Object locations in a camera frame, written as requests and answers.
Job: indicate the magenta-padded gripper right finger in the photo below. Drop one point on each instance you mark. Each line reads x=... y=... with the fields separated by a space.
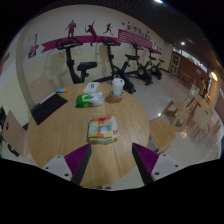
x=165 y=166

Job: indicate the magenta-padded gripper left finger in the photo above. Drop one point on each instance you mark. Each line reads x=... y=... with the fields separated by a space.
x=56 y=166

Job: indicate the colourful patchwork print towel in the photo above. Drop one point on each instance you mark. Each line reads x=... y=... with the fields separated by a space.
x=101 y=130

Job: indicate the group of wooden tables and chairs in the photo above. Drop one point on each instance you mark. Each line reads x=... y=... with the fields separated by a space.
x=200 y=113

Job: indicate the green wet wipes pack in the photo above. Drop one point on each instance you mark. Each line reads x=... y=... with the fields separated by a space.
x=88 y=100

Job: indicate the blue pen with orange cap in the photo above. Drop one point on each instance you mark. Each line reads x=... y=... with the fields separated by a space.
x=61 y=90

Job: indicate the beige chair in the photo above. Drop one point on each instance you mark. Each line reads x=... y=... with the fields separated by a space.
x=40 y=90

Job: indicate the brown round coaster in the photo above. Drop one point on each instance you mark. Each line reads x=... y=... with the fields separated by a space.
x=111 y=100

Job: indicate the small white tissue pack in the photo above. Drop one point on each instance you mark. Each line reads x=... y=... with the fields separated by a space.
x=91 y=87

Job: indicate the person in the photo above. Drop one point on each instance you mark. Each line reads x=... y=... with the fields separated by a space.
x=202 y=87

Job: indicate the white plastic cup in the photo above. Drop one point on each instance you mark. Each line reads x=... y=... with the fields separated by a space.
x=118 y=87

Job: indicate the black exercise bike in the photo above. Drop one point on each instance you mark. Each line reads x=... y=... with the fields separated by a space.
x=155 y=68
x=141 y=71
x=116 y=71
x=70 y=65

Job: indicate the wooden chair with black frame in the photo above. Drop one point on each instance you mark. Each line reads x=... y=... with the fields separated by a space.
x=15 y=133

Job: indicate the small wall poster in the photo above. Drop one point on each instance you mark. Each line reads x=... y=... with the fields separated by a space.
x=32 y=51

